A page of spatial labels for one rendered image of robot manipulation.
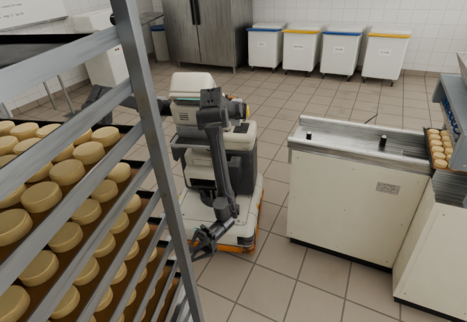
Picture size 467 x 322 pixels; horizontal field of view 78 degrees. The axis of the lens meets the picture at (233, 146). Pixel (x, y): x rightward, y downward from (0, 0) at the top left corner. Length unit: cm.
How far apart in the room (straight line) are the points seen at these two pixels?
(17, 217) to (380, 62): 481
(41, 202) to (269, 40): 491
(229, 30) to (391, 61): 255
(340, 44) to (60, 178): 467
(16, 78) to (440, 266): 181
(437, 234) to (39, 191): 158
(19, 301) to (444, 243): 162
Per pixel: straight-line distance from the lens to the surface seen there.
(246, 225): 200
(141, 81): 57
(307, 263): 219
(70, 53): 46
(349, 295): 212
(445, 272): 189
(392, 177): 171
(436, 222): 164
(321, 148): 166
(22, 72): 41
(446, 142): 186
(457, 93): 177
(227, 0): 512
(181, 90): 146
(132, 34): 54
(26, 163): 41
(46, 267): 52
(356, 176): 172
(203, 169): 174
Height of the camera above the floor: 178
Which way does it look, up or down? 33 degrees down
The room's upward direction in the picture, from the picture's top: 4 degrees counter-clockwise
